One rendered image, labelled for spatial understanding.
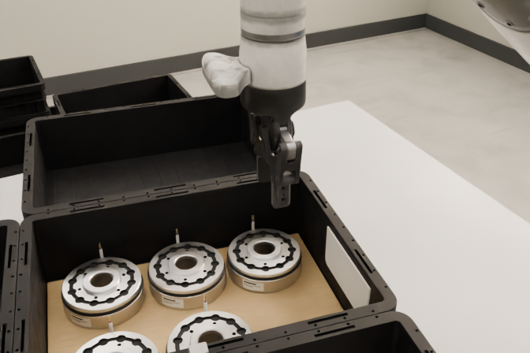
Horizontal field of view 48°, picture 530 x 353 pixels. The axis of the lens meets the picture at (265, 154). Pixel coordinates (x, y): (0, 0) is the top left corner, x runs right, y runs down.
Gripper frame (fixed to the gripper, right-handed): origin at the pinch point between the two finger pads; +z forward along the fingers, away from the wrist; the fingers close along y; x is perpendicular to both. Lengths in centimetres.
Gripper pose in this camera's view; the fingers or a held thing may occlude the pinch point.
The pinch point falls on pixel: (273, 183)
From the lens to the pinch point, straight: 74.6
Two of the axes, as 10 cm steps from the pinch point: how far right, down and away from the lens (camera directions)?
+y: -2.9, -4.7, 8.3
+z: 0.1, 8.7, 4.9
